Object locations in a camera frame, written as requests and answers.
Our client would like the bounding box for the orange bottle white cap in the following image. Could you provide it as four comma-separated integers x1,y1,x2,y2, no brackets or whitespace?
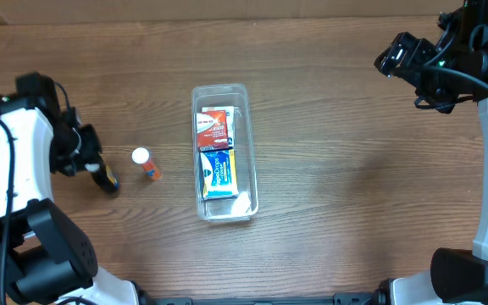
131,147,161,181

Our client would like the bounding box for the red medicine box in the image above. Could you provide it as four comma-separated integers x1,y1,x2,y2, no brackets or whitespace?
196,110,229,152

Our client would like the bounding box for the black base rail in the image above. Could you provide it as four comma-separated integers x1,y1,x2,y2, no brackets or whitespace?
140,292,374,305

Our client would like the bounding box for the blue yellow Vicks VapoDrops box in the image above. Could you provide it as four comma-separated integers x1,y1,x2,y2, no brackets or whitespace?
199,149,239,200

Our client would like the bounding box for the clear plastic container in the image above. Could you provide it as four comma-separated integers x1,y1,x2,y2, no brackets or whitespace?
191,84,258,222

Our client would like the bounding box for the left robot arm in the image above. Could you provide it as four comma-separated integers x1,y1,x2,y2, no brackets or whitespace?
0,72,152,304

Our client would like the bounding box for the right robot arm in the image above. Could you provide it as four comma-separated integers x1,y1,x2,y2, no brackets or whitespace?
368,0,488,305

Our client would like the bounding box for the black bottle white cap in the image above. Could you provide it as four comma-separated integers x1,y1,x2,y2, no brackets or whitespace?
85,163,119,194

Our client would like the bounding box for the white blue Hansaplast box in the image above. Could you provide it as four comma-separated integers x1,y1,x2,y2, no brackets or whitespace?
201,106,236,148

